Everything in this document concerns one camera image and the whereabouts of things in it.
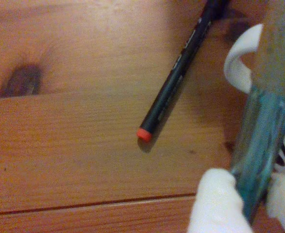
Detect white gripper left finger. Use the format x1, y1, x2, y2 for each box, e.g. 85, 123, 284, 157
188, 168, 254, 233

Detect green mechanical pencil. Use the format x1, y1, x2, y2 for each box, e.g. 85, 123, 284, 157
231, 0, 285, 224

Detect black pen red ends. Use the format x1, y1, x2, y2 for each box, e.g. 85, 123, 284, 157
136, 0, 230, 142

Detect white mug green blue pattern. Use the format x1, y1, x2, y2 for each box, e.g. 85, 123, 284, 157
223, 23, 285, 177

